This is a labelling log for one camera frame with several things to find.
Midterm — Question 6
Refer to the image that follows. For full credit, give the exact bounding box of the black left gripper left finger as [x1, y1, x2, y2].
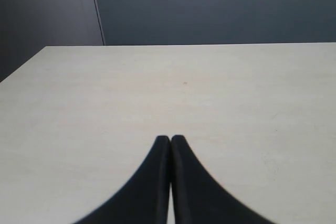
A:
[77, 135, 171, 223]

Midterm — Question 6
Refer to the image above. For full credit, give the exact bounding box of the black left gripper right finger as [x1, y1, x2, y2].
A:
[171, 135, 272, 223]

